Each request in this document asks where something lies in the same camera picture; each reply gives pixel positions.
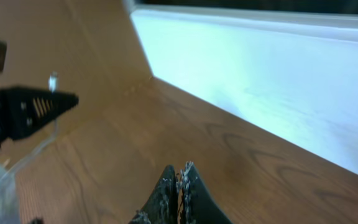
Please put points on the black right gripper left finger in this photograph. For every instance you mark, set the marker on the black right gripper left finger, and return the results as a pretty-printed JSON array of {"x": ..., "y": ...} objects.
[{"x": 162, "y": 205}]

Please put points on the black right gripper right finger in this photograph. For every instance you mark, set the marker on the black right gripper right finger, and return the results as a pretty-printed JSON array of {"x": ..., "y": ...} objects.
[{"x": 198, "y": 204}]

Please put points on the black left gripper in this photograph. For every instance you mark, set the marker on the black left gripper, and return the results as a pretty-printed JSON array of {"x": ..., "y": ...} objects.
[{"x": 24, "y": 110}]

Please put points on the cardboard side panel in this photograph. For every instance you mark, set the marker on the cardboard side panel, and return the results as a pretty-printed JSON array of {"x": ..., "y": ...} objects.
[{"x": 91, "y": 45}]

